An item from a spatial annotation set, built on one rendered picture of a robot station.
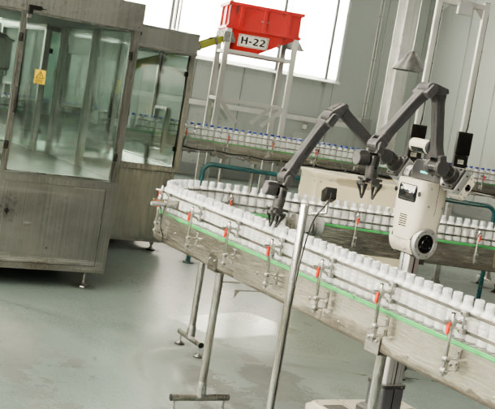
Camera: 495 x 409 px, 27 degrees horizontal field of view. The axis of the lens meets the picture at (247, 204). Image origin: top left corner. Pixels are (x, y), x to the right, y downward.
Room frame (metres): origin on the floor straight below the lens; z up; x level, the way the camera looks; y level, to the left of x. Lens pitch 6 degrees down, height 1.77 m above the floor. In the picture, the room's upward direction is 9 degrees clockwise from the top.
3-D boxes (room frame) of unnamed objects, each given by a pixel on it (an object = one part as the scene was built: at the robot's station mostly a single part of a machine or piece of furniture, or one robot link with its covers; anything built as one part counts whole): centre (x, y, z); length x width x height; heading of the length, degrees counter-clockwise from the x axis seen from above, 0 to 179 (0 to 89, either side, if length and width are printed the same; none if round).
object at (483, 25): (11.47, -2.26, 2.05); 0.09 x 0.09 x 2.30; 30
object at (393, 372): (5.15, -0.86, 0.49); 0.13 x 0.13 x 0.40; 30
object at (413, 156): (11.32, -1.72, 1.55); 0.17 x 0.15 x 0.42; 102
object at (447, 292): (3.91, -0.82, 1.08); 0.06 x 0.06 x 0.17
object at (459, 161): (11.44, -2.26, 1.55); 0.17 x 0.15 x 0.42; 102
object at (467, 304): (3.81, -0.88, 1.08); 0.06 x 0.06 x 0.17
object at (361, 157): (4.68, -0.51, 1.60); 0.12 x 0.09 x 0.12; 120
